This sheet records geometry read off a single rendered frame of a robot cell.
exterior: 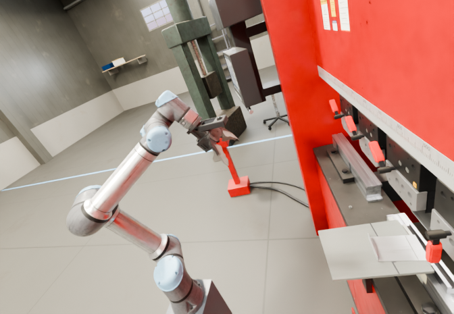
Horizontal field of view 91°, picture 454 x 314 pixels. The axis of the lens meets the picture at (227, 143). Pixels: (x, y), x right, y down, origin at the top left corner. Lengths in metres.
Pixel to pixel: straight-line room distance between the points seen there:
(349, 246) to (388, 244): 0.11
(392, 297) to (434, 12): 0.78
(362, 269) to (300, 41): 1.08
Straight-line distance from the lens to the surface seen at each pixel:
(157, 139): 0.71
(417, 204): 0.74
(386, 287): 0.99
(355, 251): 0.90
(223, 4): 1.51
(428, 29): 0.55
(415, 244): 0.94
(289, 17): 1.37
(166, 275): 1.05
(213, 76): 3.90
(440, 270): 0.91
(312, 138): 1.58
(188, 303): 1.16
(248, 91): 1.53
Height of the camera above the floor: 1.74
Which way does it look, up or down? 25 degrees down
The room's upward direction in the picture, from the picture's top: 21 degrees counter-clockwise
